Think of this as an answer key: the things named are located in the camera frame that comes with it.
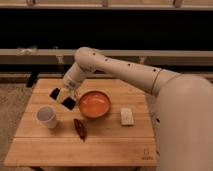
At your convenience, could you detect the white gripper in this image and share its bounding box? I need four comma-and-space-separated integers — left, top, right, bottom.
50, 85, 78, 110

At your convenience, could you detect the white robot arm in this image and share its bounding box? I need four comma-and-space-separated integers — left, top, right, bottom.
50, 47, 213, 171

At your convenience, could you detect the white eraser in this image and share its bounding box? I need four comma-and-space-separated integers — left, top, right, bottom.
121, 108, 134, 126

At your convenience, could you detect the orange bowl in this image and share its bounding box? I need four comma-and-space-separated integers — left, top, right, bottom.
78, 91, 111, 118

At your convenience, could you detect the dark red oblong object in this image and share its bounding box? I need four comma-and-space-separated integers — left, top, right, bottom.
74, 119, 87, 140

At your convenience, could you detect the grey metal rail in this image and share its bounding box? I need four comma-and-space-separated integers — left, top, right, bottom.
0, 48, 213, 59

